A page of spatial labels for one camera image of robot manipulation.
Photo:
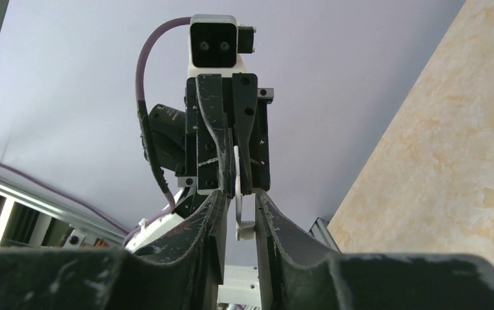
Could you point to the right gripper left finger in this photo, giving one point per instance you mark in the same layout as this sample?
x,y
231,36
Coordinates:
x,y
180,270

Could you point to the white labelled AA battery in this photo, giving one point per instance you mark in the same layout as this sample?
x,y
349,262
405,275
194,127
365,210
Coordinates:
x,y
245,230

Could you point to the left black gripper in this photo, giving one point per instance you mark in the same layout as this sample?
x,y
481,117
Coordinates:
x,y
222,112

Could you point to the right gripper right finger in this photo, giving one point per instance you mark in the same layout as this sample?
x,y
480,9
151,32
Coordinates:
x,y
298,272

